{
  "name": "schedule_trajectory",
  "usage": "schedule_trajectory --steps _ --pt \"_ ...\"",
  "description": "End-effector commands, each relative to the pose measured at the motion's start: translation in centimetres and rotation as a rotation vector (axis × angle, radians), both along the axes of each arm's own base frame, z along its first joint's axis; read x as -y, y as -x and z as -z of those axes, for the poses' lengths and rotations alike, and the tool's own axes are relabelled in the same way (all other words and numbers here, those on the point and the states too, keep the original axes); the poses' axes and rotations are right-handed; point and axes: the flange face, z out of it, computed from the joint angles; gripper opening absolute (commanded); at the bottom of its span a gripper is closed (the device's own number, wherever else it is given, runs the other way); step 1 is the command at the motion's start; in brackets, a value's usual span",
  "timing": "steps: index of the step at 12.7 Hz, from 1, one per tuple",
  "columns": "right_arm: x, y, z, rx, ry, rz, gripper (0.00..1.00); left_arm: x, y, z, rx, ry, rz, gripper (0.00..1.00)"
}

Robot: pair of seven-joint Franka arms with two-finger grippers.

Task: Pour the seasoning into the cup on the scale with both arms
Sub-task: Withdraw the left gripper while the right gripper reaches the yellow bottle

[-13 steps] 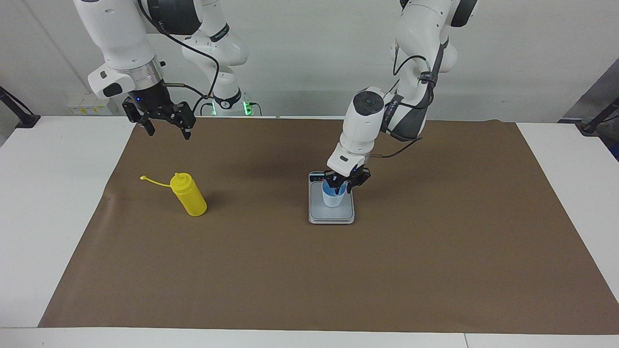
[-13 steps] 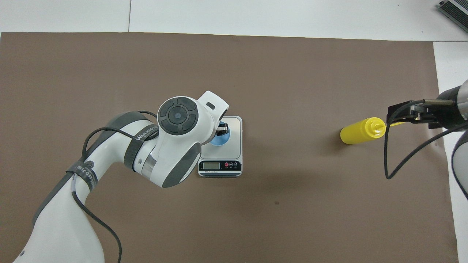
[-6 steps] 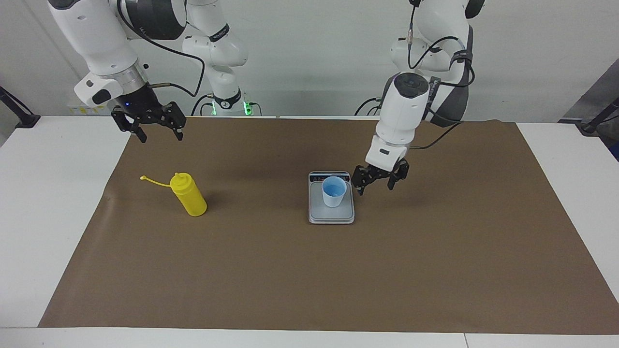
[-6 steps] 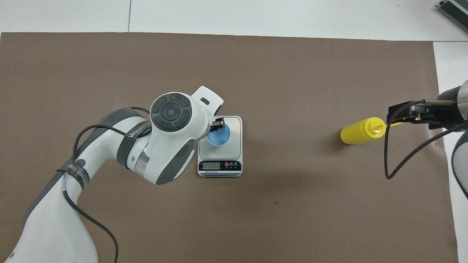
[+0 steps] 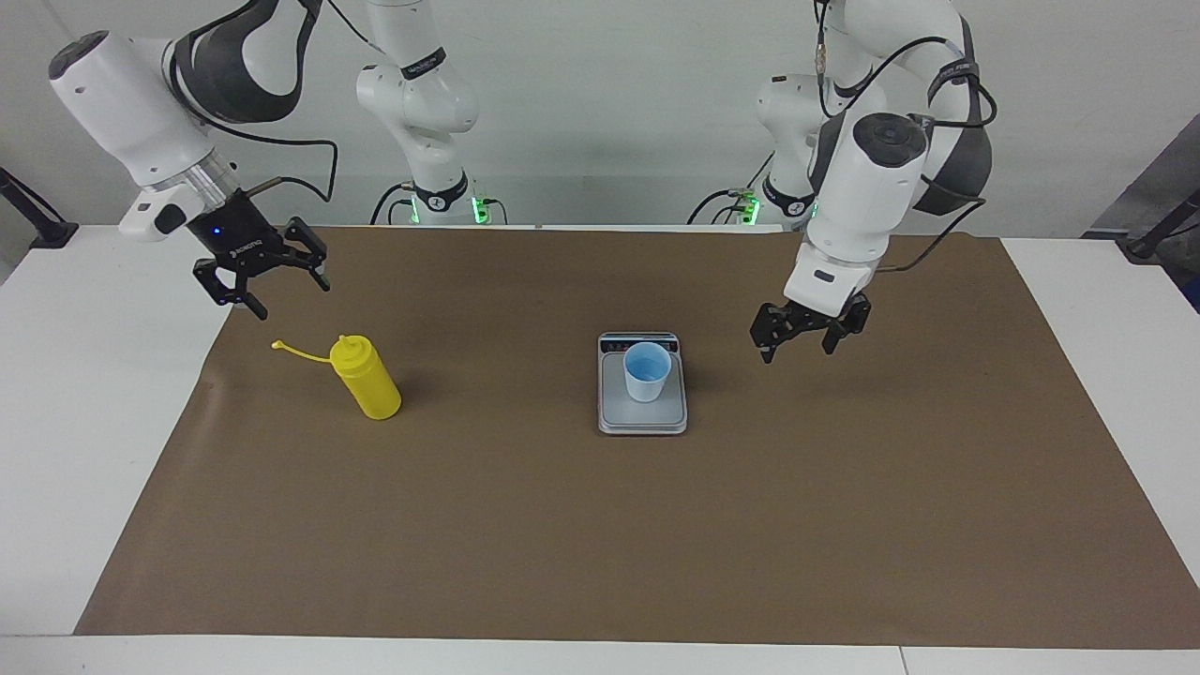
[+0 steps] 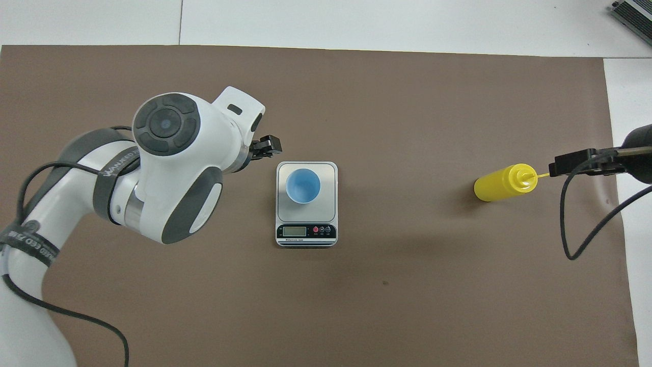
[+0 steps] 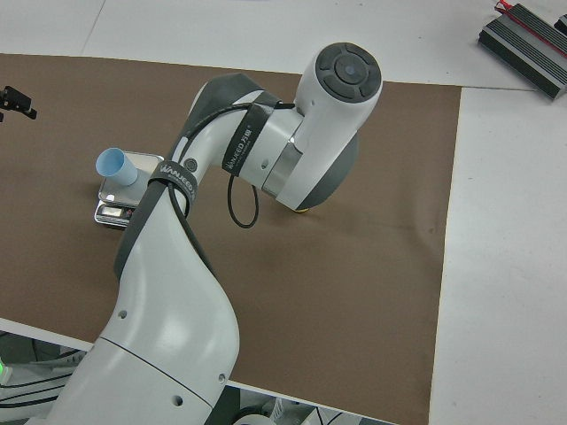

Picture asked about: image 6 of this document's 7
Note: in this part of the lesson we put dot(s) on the silver digital kitchen scale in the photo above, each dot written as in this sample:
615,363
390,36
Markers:
306,224

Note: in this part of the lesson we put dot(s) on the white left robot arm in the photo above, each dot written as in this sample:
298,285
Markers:
168,168

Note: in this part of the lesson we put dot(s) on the light blue plastic cup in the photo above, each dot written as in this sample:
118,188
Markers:
303,186

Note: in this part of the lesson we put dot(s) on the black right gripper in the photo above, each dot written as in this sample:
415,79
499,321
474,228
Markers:
639,153

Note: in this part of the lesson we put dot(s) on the grey ribbed metal device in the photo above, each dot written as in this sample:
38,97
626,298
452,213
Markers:
636,18

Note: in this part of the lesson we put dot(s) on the brown table mat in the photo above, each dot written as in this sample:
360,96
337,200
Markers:
407,306

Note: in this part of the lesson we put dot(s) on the yellow squeeze bottle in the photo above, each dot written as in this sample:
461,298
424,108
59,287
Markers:
501,183

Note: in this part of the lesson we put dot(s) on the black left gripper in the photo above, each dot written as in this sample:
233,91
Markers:
256,150

